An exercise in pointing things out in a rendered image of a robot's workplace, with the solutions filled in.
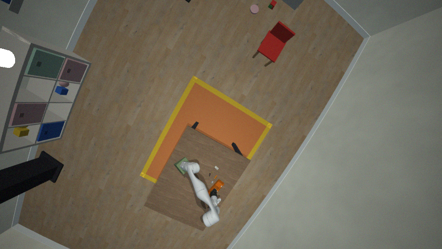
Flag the orange bins with labels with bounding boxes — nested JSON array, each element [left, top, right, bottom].
[[208, 179, 224, 196]]

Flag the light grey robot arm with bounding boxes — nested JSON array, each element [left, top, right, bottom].
[[180, 162, 220, 227]]

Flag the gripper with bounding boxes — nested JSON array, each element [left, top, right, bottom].
[[210, 188, 221, 203]]

